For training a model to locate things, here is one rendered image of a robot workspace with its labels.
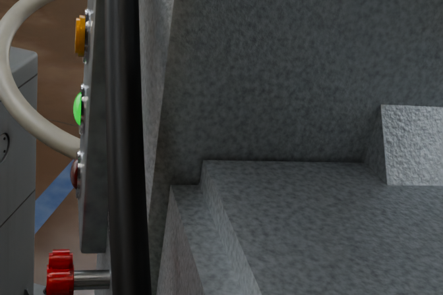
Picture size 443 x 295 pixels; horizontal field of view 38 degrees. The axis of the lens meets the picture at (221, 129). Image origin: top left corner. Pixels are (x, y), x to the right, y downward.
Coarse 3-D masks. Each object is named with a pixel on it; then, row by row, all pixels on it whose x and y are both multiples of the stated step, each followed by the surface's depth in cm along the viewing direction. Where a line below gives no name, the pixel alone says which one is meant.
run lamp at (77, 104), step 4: (76, 96) 42; (80, 96) 42; (76, 100) 42; (80, 100) 41; (76, 104) 42; (80, 104) 41; (76, 108) 42; (76, 112) 42; (76, 116) 42; (76, 120) 42
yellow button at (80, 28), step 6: (78, 18) 40; (84, 18) 39; (78, 24) 39; (84, 24) 39; (78, 30) 39; (84, 30) 39; (78, 36) 39; (78, 42) 39; (78, 48) 39; (78, 54) 40
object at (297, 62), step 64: (192, 0) 23; (256, 0) 23; (320, 0) 24; (384, 0) 24; (192, 64) 24; (256, 64) 25; (320, 64) 25; (384, 64) 26; (192, 128) 25; (256, 128) 26; (320, 128) 27; (384, 128) 27
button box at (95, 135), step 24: (96, 0) 35; (96, 24) 36; (96, 48) 36; (96, 72) 37; (96, 96) 38; (96, 120) 39; (96, 144) 39; (96, 168) 40; (96, 192) 41; (96, 216) 42; (96, 240) 43
